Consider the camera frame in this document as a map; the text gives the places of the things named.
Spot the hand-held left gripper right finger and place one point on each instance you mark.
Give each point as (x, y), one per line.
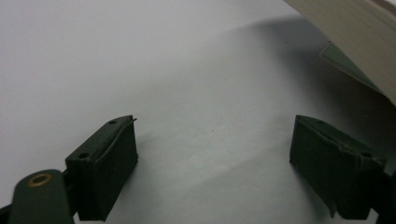
(330, 168)

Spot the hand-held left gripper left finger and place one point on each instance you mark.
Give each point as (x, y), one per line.
(102, 168)

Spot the teal picture book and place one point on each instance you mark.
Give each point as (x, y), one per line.
(342, 60)

